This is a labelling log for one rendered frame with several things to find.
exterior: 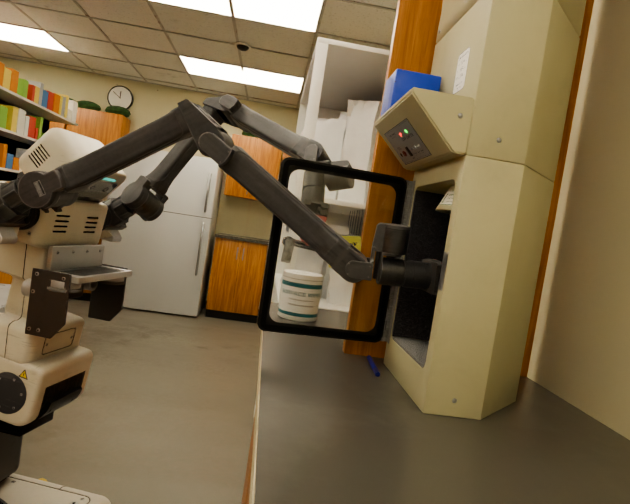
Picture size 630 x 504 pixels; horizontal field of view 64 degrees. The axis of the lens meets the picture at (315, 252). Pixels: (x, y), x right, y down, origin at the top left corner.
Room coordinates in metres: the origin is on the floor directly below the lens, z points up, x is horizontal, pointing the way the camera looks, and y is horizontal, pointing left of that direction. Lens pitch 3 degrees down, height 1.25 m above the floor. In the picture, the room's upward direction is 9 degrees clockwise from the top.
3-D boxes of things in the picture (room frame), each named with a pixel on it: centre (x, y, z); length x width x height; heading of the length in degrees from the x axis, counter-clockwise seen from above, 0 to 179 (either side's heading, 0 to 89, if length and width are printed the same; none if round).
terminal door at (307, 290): (1.18, -0.04, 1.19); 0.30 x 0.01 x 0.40; 102
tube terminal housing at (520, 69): (1.08, -0.35, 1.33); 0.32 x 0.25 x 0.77; 6
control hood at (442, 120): (1.06, -0.16, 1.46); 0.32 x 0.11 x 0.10; 6
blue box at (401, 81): (1.14, -0.16, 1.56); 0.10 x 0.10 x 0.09; 6
